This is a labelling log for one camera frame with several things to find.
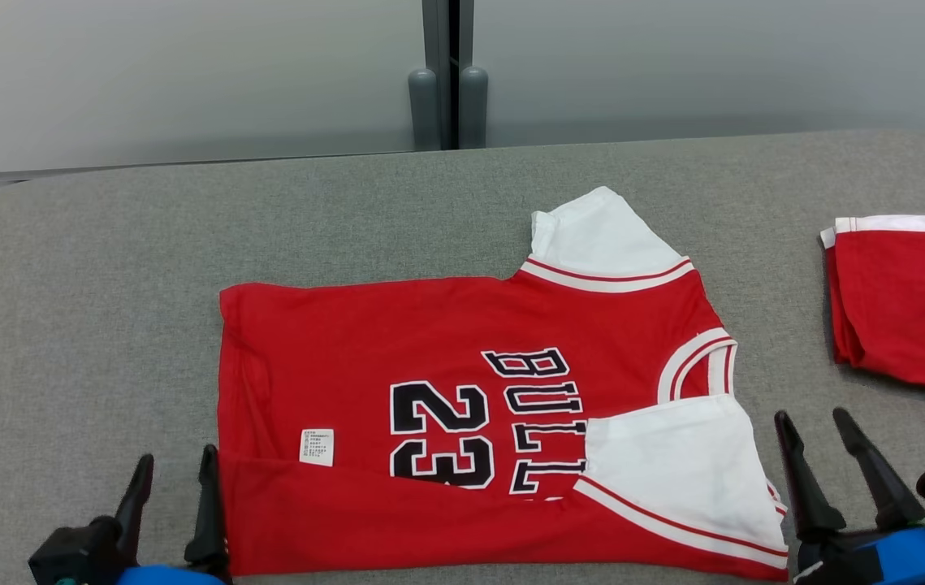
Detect red basketball jersey white sleeves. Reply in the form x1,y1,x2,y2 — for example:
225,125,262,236
217,186,790,583

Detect red shorts white waistband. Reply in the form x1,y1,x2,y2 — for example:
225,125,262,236
819,214,925,408

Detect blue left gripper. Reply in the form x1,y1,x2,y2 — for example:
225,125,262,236
115,444,227,585

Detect grey partition base rail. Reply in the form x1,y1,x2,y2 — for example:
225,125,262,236
0,149,421,187

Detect grey partition post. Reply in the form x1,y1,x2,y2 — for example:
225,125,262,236
408,0,490,153

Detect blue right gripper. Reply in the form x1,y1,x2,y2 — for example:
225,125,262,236
774,407,925,585

